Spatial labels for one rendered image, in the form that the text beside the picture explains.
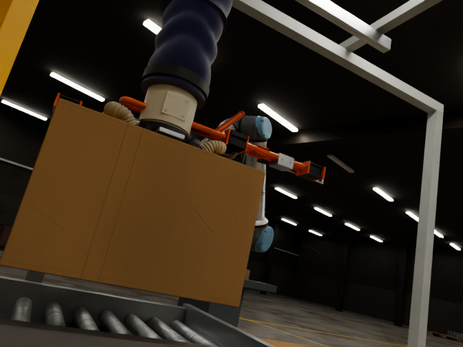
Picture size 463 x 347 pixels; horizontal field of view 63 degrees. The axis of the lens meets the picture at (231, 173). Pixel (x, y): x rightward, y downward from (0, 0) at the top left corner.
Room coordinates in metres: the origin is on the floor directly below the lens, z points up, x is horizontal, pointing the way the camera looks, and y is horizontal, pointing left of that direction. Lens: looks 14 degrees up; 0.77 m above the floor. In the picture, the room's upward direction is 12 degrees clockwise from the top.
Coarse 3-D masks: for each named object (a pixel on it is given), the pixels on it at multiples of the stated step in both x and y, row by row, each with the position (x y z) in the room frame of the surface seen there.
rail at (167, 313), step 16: (0, 288) 1.31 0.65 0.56; (16, 288) 1.33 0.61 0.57; (32, 288) 1.35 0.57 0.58; (48, 288) 1.37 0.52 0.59; (64, 288) 1.39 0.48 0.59; (0, 304) 1.32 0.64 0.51; (32, 304) 1.36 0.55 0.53; (64, 304) 1.40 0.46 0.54; (80, 304) 1.42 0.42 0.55; (96, 304) 1.44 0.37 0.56; (112, 304) 1.46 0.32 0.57; (128, 304) 1.48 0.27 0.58; (144, 304) 1.51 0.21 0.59; (160, 304) 1.53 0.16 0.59; (64, 320) 1.40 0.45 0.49; (96, 320) 1.45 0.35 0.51; (144, 320) 1.51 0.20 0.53
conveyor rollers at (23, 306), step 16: (16, 304) 1.25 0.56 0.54; (48, 304) 1.34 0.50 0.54; (48, 320) 1.13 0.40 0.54; (80, 320) 1.22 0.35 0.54; (112, 320) 1.28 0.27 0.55; (128, 320) 1.42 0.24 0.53; (160, 320) 1.46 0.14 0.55; (176, 320) 1.55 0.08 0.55; (144, 336) 1.21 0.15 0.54; (160, 336) 1.35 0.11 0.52; (176, 336) 1.26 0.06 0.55; (192, 336) 1.35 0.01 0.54
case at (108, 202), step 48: (48, 144) 0.85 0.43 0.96; (96, 144) 0.90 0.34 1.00; (144, 144) 0.94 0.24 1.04; (48, 192) 0.87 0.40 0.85; (96, 192) 0.91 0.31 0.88; (144, 192) 0.96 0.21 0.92; (192, 192) 1.01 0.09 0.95; (240, 192) 1.07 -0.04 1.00; (48, 240) 0.88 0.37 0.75; (96, 240) 0.92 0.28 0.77; (144, 240) 0.97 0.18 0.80; (192, 240) 1.02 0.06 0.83; (240, 240) 1.08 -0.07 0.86; (144, 288) 0.98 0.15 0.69; (192, 288) 1.04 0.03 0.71; (240, 288) 1.10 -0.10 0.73
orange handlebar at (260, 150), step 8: (128, 104) 1.13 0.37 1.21; (136, 104) 1.10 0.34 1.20; (144, 104) 1.11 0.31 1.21; (200, 128) 1.19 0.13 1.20; (208, 128) 1.20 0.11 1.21; (208, 136) 1.25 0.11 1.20; (216, 136) 1.22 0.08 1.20; (224, 136) 1.22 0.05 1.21; (248, 144) 1.26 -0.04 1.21; (248, 152) 1.32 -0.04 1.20; (256, 152) 1.28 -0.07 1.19; (264, 152) 1.29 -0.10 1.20; (272, 152) 1.31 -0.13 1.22; (296, 168) 1.40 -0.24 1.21; (304, 168) 1.37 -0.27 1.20
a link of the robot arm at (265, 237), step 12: (240, 120) 1.84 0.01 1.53; (252, 120) 1.80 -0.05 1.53; (264, 120) 1.78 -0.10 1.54; (240, 132) 1.86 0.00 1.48; (252, 132) 1.81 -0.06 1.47; (264, 132) 1.80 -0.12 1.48; (252, 144) 1.84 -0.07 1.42; (264, 144) 1.85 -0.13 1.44; (264, 168) 1.91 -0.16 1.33; (264, 180) 1.94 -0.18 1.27; (264, 192) 1.97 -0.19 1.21; (264, 204) 2.01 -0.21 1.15; (264, 216) 2.04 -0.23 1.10; (264, 228) 2.03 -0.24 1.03; (252, 240) 2.04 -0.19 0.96; (264, 240) 2.03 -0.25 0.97
